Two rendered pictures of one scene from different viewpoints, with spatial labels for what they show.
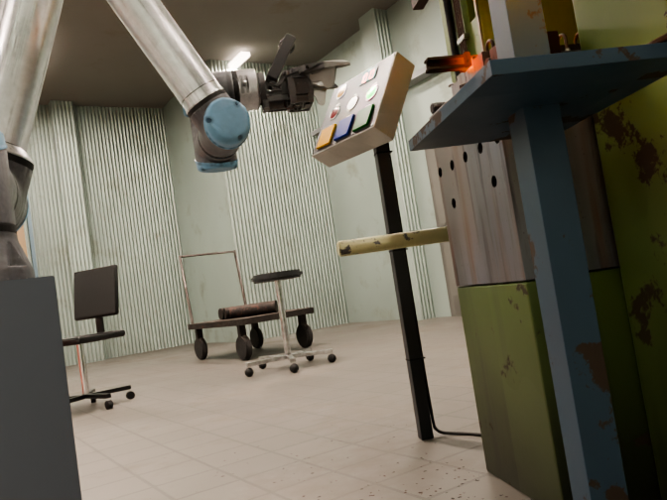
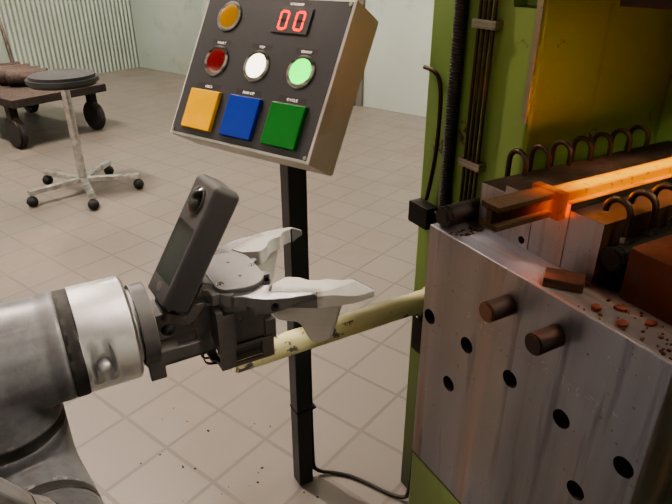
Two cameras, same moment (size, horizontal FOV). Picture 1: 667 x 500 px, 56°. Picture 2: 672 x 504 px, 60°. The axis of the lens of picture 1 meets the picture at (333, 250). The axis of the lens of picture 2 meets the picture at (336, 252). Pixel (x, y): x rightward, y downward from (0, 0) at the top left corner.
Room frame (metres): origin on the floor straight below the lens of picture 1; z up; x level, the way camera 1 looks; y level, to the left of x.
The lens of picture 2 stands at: (0.93, 0.09, 1.26)
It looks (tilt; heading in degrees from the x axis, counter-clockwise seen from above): 27 degrees down; 341
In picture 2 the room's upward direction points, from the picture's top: straight up
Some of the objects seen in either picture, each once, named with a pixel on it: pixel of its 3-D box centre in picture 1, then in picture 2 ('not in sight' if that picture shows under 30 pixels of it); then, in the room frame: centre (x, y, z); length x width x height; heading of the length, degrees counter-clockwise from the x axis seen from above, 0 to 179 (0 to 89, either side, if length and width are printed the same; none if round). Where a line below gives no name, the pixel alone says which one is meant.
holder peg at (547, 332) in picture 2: not in sight; (545, 339); (1.38, -0.32, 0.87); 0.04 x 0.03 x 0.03; 100
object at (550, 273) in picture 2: not in sight; (563, 279); (1.41, -0.37, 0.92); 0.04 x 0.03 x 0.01; 47
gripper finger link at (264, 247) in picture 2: (321, 93); (269, 261); (1.47, -0.03, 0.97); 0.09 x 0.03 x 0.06; 137
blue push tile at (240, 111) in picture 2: (344, 128); (241, 118); (1.96, -0.09, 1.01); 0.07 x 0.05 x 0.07; 35
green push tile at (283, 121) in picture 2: (364, 118); (285, 126); (1.88, -0.15, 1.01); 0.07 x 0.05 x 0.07; 35
